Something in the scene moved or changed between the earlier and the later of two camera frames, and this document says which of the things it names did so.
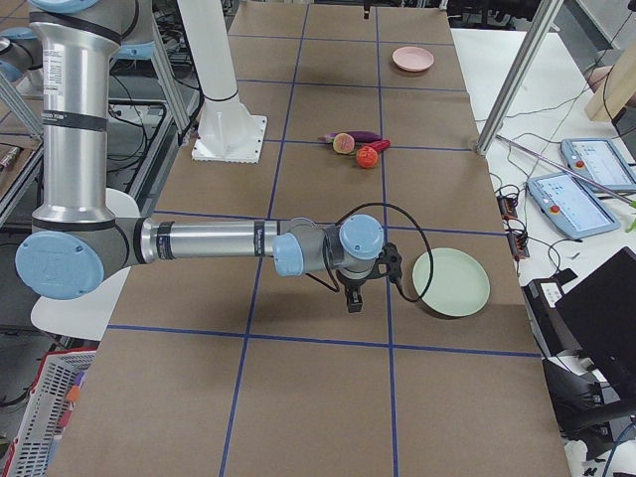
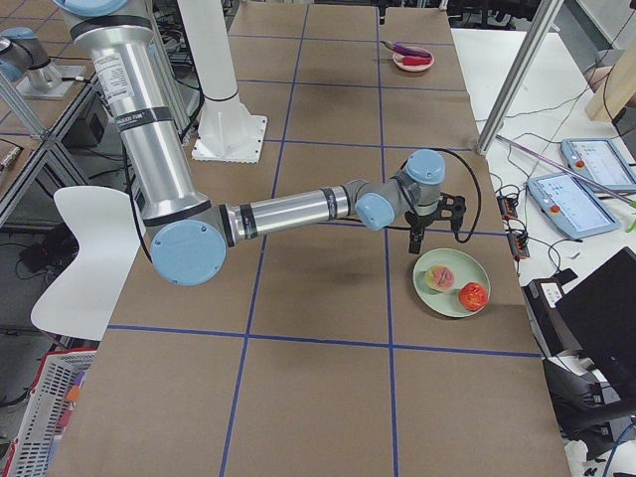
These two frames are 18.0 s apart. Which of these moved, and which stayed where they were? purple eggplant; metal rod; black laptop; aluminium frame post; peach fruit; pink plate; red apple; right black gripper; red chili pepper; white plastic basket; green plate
Moved: peach fruit; red apple; red chili pepper; purple eggplant; right black gripper
Stayed: metal rod; pink plate; white plastic basket; aluminium frame post; green plate; black laptop
